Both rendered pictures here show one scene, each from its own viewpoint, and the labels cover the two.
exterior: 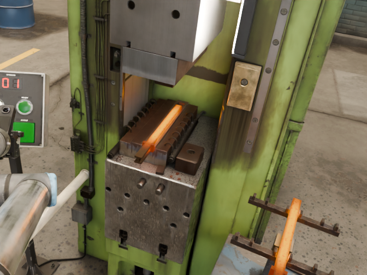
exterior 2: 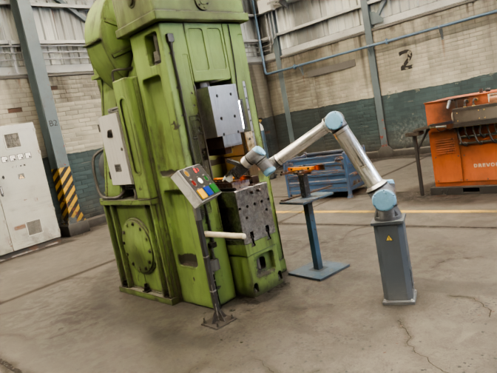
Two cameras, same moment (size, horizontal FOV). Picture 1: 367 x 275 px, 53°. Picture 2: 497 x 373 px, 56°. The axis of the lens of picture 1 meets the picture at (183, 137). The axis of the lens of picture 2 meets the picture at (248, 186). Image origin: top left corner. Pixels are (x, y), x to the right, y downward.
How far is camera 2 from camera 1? 350 cm
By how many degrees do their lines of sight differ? 58
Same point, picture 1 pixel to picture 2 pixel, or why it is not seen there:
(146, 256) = (263, 241)
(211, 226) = not seen: hidden behind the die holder
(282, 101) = (259, 141)
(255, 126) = not seen: hidden behind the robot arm
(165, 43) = (234, 128)
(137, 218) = (254, 217)
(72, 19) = (184, 143)
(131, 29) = (223, 127)
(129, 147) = (235, 183)
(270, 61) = (251, 128)
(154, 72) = (234, 141)
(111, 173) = (239, 197)
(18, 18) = not seen: outside the picture
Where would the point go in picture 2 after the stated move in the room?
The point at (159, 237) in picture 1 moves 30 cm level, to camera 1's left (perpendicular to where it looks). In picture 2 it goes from (264, 222) to (245, 232)
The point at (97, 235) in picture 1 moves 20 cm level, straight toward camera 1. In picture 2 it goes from (221, 280) to (244, 278)
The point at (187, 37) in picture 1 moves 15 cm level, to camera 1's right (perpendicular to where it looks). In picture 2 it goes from (239, 123) to (249, 121)
